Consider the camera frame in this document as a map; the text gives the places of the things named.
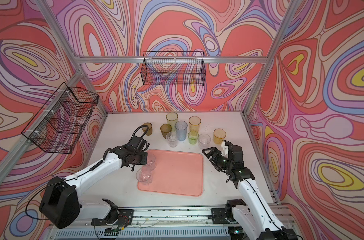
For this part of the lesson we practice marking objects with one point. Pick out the black wire basket left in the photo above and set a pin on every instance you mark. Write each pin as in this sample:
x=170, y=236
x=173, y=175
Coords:
x=64, y=122

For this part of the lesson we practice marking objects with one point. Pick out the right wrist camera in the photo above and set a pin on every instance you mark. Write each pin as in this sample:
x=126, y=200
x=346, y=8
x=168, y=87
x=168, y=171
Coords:
x=226, y=148

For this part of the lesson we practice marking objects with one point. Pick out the black wire basket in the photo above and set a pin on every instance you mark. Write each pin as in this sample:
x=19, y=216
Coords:
x=64, y=122
x=173, y=68

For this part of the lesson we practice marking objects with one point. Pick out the olive brown short cup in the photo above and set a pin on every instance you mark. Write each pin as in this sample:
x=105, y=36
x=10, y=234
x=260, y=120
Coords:
x=165, y=129

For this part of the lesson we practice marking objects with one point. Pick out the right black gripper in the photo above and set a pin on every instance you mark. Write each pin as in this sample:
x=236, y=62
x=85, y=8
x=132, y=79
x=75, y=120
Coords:
x=218, y=153

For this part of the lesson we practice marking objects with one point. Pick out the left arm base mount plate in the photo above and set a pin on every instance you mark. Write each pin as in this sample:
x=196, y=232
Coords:
x=120, y=218

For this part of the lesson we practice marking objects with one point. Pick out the tall yellow-green cup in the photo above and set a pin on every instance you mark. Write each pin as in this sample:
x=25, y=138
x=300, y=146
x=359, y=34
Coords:
x=172, y=119

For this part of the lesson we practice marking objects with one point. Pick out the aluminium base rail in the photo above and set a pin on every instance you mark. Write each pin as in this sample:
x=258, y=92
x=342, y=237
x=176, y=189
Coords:
x=173, y=214

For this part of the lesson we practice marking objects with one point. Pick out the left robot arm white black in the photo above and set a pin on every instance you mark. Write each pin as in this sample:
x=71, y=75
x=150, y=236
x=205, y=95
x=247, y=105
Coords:
x=61, y=203

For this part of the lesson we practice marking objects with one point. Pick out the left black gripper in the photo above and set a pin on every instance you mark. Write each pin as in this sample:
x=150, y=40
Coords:
x=144, y=161

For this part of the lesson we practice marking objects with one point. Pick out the tall blue cup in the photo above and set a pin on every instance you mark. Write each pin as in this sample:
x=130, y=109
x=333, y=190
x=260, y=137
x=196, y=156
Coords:
x=181, y=130

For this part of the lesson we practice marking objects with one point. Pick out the pink plastic tray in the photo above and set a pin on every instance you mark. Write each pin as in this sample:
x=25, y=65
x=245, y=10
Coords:
x=176, y=173

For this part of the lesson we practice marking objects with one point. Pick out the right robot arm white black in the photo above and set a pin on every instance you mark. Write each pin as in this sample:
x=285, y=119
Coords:
x=252, y=212

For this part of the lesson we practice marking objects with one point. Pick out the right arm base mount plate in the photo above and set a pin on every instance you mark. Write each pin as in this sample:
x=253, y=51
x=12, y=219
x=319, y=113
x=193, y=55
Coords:
x=219, y=216

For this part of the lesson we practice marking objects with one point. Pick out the black wire basket back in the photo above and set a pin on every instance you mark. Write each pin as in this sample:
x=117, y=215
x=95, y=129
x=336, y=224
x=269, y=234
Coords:
x=173, y=68

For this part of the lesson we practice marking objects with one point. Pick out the green short cup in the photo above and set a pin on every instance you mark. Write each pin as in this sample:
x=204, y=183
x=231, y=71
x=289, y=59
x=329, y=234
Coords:
x=193, y=137

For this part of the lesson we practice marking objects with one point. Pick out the clear short glass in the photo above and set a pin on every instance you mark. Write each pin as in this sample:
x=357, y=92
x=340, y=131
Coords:
x=144, y=176
x=173, y=139
x=151, y=162
x=204, y=141

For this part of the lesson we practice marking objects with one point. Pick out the tall orange cup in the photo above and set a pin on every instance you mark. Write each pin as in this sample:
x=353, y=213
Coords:
x=194, y=124

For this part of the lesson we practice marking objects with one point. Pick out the amber cup far right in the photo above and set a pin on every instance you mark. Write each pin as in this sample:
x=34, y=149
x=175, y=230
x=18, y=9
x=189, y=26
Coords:
x=218, y=136

